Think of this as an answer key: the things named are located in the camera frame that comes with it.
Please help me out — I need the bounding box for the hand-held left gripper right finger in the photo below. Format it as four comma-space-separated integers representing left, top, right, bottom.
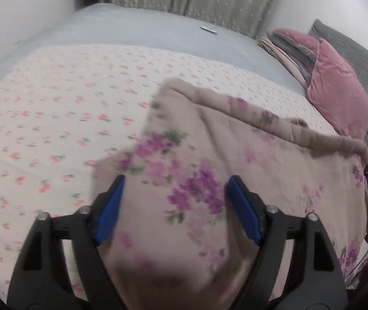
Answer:
224, 175, 349, 310

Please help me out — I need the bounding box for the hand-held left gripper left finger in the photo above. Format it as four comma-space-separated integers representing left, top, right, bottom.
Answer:
6, 174, 129, 310

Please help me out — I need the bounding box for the floral padded coat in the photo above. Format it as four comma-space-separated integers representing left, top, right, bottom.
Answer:
92, 77, 368, 310

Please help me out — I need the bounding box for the pink velvet pillow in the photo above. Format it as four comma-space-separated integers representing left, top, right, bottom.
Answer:
272, 27, 368, 139

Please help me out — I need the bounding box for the cherry-print bed sheet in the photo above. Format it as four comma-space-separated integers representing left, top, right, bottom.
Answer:
0, 43, 338, 301

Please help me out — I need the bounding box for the folded beige blanket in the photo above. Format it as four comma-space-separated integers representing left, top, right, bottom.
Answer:
256, 30, 317, 88

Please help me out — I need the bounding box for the grey bed sheet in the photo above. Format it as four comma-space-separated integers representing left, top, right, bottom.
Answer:
0, 3, 304, 104

